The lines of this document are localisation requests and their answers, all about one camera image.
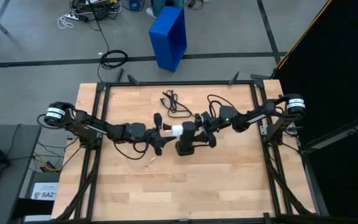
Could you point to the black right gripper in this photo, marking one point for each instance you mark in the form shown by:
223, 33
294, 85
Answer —
211, 124

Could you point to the person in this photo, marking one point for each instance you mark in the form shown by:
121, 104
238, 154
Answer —
166, 3

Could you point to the black backdrop curtain yellow edge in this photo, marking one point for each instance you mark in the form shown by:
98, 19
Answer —
337, 62

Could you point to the black cylindrical power tower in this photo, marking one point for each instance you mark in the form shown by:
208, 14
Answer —
186, 140

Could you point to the dark grey side desk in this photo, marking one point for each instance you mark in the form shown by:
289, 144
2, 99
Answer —
17, 174

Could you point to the dark box white SA2 label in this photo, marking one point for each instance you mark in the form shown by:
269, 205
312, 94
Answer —
45, 191

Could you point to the white power strip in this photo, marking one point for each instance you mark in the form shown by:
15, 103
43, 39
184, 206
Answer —
76, 16

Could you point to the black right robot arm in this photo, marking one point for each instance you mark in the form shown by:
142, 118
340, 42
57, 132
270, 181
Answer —
256, 118

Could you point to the black aluminium table frame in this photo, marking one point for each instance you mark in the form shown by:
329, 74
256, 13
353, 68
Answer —
182, 83

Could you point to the white USB charger block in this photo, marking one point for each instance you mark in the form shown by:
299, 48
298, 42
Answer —
177, 130

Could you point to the black electronics pile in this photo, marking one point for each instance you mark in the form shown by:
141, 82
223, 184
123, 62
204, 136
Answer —
98, 12

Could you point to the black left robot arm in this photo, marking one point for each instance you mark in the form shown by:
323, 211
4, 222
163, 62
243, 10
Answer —
92, 124

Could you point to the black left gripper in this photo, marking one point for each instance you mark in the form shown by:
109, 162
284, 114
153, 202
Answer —
157, 138

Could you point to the blue plastic bin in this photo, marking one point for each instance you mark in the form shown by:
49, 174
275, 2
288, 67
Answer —
166, 40

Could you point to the black power adapter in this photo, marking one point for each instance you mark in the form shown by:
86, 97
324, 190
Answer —
191, 3

